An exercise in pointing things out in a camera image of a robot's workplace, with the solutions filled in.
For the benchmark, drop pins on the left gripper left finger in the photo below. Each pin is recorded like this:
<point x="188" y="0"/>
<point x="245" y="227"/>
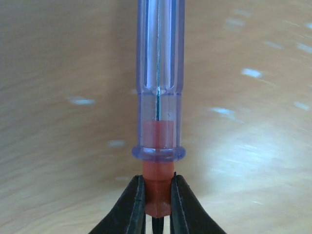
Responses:
<point x="128" y="214"/>

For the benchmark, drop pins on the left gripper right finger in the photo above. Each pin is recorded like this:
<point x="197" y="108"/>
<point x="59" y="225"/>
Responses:
<point x="187" y="214"/>

